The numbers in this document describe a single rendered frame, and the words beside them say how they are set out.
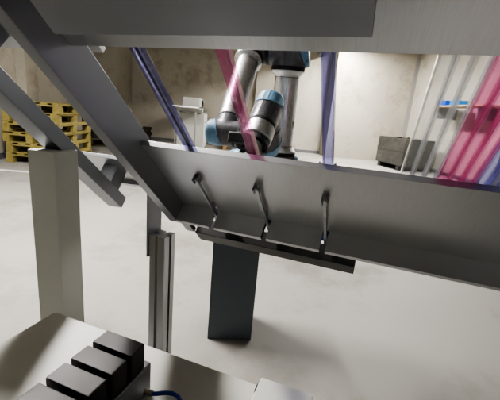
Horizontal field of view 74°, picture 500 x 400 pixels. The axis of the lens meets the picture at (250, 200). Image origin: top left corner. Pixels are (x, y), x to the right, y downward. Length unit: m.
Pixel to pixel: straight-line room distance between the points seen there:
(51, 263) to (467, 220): 0.73
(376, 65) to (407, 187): 9.15
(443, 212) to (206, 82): 9.12
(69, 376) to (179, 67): 9.39
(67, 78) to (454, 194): 0.49
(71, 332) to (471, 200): 0.53
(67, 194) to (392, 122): 9.33
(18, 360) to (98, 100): 0.33
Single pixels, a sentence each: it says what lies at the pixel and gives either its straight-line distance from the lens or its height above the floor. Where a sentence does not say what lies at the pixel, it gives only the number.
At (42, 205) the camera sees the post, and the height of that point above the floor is 0.71.
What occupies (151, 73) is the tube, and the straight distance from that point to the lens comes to 0.45.
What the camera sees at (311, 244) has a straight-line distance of 0.62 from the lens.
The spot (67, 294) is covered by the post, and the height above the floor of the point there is 0.52.
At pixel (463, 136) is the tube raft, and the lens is 0.42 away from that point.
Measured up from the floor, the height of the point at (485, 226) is 0.79.
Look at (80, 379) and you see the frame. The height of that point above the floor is 0.68.
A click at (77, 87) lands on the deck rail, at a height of 0.92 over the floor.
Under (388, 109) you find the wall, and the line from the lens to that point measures 9.70.
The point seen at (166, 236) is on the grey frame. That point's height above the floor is 0.64.
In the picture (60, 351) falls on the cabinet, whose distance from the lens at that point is 0.48.
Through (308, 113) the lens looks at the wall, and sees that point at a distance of 9.66.
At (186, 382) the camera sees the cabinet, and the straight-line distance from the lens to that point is 0.42.
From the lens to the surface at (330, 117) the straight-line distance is 0.40.
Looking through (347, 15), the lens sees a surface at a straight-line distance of 0.27.
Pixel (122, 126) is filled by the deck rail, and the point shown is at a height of 0.87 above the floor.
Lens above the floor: 0.91
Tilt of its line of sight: 14 degrees down
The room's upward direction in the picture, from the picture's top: 5 degrees clockwise
